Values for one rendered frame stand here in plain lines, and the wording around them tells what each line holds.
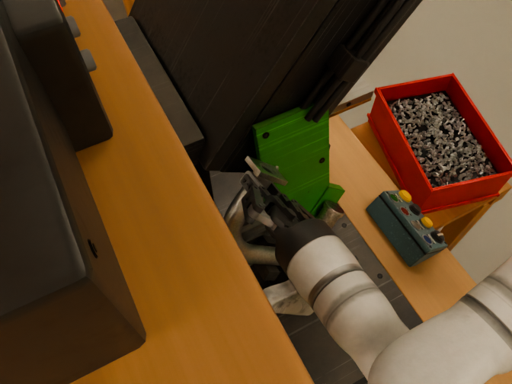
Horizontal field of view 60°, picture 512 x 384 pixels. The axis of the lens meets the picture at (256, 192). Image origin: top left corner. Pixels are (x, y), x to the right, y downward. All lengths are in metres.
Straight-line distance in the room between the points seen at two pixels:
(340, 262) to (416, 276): 0.47
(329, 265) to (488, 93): 2.28
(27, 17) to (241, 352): 0.16
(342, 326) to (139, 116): 0.30
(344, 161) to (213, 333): 0.87
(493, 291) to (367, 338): 0.12
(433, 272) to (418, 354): 0.54
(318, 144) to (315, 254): 0.23
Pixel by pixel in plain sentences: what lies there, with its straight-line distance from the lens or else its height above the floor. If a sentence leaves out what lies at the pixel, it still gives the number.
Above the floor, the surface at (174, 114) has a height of 1.24.
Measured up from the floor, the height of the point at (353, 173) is 0.90.
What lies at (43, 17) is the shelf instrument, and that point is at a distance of 0.21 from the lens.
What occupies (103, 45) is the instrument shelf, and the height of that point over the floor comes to 1.54.
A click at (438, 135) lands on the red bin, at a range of 1.17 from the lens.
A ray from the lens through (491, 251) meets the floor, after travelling 2.13.
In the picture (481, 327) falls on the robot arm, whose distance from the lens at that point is 0.44.
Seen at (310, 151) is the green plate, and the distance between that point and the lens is 0.67.
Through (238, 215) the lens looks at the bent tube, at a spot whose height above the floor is 1.18.
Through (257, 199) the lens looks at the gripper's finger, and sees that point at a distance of 0.53.
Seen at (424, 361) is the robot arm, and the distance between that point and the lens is 0.42.
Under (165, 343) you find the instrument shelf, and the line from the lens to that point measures 0.20.
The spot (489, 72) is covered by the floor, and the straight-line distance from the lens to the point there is 2.81.
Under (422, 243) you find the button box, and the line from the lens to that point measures 0.91.
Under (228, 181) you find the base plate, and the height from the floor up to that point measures 0.90.
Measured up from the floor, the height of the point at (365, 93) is 1.13.
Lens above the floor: 1.73
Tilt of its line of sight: 59 degrees down
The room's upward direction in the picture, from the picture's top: straight up
